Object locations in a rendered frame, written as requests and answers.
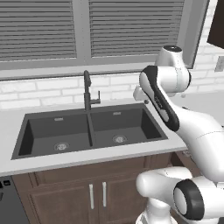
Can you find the brown panel under sink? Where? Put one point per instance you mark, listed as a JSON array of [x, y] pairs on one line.
[[87, 172]]

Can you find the dark grey double sink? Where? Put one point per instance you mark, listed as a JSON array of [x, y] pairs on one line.
[[73, 135]]

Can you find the dark grey dishwasher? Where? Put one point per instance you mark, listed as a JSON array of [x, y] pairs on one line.
[[10, 204]]

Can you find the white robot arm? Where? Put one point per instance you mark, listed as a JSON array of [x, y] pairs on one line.
[[201, 137]]

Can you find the grey window with blinds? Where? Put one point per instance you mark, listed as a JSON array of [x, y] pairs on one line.
[[81, 32]]

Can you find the black sink tap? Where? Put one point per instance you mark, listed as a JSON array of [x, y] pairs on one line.
[[87, 93]]

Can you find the brown cupboard door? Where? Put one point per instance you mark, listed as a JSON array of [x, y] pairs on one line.
[[64, 204], [122, 201]]

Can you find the dark brown wall cabinet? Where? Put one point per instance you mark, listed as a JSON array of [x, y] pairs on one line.
[[217, 23]]

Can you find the brown base cabinet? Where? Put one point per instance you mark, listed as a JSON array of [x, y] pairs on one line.
[[182, 160]]

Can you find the grey wall socket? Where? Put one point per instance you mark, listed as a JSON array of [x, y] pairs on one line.
[[219, 64]]

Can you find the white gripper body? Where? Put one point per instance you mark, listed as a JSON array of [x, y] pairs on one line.
[[139, 94]]

